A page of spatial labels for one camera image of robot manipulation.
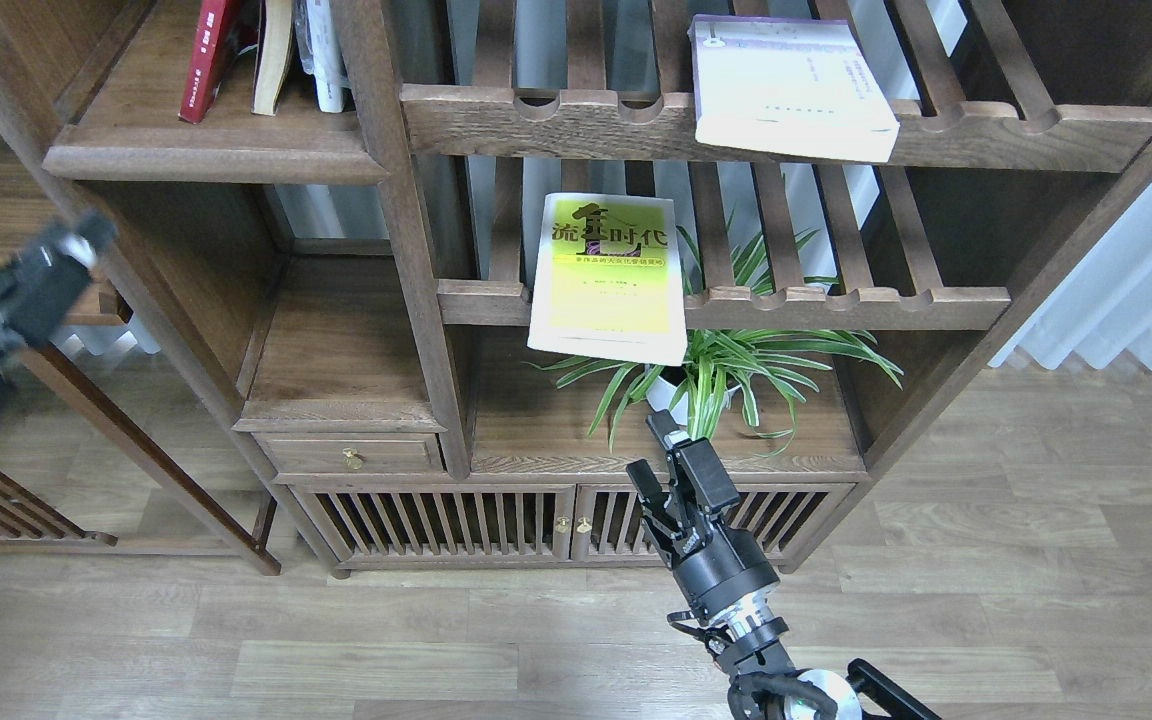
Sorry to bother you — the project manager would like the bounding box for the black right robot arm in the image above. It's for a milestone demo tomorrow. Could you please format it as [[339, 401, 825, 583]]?
[[627, 411, 937, 719]]

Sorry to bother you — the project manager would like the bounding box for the upright cream paged book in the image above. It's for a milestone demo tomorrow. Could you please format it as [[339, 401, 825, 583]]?
[[251, 1, 294, 118]]

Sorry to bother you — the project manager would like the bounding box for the upright white book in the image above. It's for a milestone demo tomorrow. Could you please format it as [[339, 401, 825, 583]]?
[[297, 1, 349, 113]]

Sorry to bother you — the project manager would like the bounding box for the white purple cover book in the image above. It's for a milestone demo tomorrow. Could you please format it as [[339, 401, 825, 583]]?
[[689, 14, 900, 164]]

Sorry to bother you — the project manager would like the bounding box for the yellow green cover book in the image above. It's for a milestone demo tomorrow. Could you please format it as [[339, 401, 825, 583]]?
[[526, 192, 687, 366]]

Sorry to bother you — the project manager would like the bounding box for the brass drawer knob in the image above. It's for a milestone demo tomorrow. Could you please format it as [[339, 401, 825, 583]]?
[[342, 448, 366, 471]]

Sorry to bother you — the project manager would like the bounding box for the red cover book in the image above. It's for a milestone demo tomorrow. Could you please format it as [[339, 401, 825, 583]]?
[[179, 1, 260, 124]]

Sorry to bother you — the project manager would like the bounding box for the white plant pot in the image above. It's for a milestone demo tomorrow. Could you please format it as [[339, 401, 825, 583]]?
[[646, 366, 740, 437]]

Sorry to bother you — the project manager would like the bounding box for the green spider plant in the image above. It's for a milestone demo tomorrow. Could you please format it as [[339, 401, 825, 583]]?
[[550, 223, 901, 439]]

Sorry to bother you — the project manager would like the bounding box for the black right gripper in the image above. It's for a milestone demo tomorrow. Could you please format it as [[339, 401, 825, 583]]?
[[626, 411, 785, 632]]

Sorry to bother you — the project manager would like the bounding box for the white curtain right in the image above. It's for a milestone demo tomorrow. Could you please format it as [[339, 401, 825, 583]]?
[[990, 182, 1152, 372]]

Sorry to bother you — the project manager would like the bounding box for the dark wooden bookshelf unit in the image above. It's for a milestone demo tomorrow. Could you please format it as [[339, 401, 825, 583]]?
[[0, 1, 1152, 575]]

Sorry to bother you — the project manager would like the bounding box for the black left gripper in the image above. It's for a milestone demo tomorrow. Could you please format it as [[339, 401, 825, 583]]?
[[0, 211, 116, 415]]

